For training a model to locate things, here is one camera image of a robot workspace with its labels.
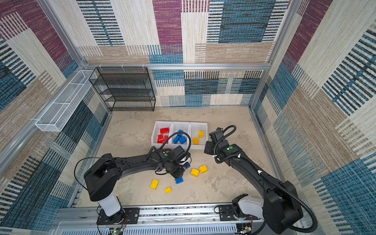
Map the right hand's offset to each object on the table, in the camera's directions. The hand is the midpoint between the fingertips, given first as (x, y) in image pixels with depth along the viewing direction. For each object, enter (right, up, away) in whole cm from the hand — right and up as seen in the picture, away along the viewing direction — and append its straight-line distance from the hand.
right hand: (211, 149), depth 85 cm
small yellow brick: (-24, -21, -4) cm, 32 cm away
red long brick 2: (-32, +4, +15) cm, 35 cm away
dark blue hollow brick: (-14, -9, 0) cm, 16 cm away
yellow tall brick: (-4, +7, +17) cm, 19 cm away
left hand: (-17, -13, 0) cm, 21 cm away
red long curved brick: (-28, +5, +15) cm, 32 cm away
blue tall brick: (-19, +7, +18) cm, 27 cm away
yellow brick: (-4, -12, +3) cm, 13 cm away
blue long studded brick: (-21, +4, +16) cm, 27 cm away
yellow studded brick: (-9, -13, 0) cm, 16 cm away
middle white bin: (-22, +12, +18) cm, 31 cm away
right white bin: (-9, +11, +20) cm, 25 cm away
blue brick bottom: (-18, -18, -1) cm, 25 cm away
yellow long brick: (-32, -19, -2) cm, 37 cm away
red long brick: (-29, +10, +20) cm, 37 cm away
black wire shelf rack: (-60, +40, +24) cm, 76 cm away
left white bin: (-34, +9, +14) cm, 38 cm away
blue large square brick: (-17, +4, +15) cm, 23 cm away
